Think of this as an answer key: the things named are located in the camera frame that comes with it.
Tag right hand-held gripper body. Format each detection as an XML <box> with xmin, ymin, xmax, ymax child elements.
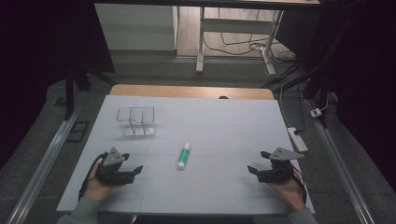
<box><xmin>256</xmin><ymin>147</ymin><xmax>305</xmax><ymax>184</ymax></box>

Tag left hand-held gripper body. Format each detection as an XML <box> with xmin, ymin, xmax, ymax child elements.
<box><xmin>94</xmin><ymin>147</ymin><xmax>136</xmax><ymax>188</ymax></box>

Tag clear plastic organizer box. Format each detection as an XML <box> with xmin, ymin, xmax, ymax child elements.
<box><xmin>116</xmin><ymin>105</ymin><xmax>158</xmax><ymax>138</ymax></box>

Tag green and white tube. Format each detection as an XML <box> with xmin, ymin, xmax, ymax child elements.
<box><xmin>177</xmin><ymin>142</ymin><xmax>191</xmax><ymax>171</ymax></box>

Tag person's left hand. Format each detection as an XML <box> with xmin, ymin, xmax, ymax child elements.
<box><xmin>82</xmin><ymin>161</ymin><xmax>117</xmax><ymax>203</ymax></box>

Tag person's right hand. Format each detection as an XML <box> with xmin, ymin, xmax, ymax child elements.
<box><xmin>268</xmin><ymin>169</ymin><xmax>308</xmax><ymax>213</ymax></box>

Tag white power strip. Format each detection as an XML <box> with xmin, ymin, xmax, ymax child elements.
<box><xmin>287</xmin><ymin>126</ymin><xmax>309</xmax><ymax>153</ymax></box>

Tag white table cover sheet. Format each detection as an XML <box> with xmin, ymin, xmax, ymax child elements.
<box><xmin>56</xmin><ymin>94</ymin><xmax>316</xmax><ymax>217</ymax></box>

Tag black metal stand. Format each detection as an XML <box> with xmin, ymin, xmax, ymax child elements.
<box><xmin>64</xmin><ymin>59</ymin><xmax>117</xmax><ymax>121</ymax></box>

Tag wooden table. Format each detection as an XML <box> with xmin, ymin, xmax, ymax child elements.
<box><xmin>109</xmin><ymin>83</ymin><xmax>276</xmax><ymax>101</ymax></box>

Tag white cabinet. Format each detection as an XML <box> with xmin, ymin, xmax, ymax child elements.
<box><xmin>93</xmin><ymin>3</ymin><xmax>179</xmax><ymax>52</ymax></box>

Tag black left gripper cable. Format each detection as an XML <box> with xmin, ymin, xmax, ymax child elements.
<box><xmin>78</xmin><ymin>151</ymin><xmax>109</xmax><ymax>202</ymax></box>

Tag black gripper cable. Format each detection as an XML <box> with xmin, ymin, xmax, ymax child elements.
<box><xmin>290</xmin><ymin>165</ymin><xmax>308</xmax><ymax>205</ymax></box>
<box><xmin>78</xmin><ymin>151</ymin><xmax>109</xmax><ymax>202</ymax></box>

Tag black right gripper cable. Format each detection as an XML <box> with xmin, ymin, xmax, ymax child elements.
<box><xmin>290</xmin><ymin>165</ymin><xmax>308</xmax><ymax>205</ymax></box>

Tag white power strip cable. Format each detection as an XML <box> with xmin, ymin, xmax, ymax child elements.
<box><xmin>278</xmin><ymin>81</ymin><xmax>294</xmax><ymax>129</ymax></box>

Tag aluminium rail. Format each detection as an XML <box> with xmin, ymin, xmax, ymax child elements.
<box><xmin>6</xmin><ymin>104</ymin><xmax>82</xmax><ymax>224</ymax></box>
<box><xmin>304</xmin><ymin>98</ymin><xmax>377</xmax><ymax>224</ymax></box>

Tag black floor cables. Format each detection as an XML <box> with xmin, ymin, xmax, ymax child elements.
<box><xmin>203</xmin><ymin>7</ymin><xmax>297</xmax><ymax>78</ymax></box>

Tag white desk frame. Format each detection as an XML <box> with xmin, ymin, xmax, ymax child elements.
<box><xmin>93</xmin><ymin>0</ymin><xmax>321</xmax><ymax>77</ymax></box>

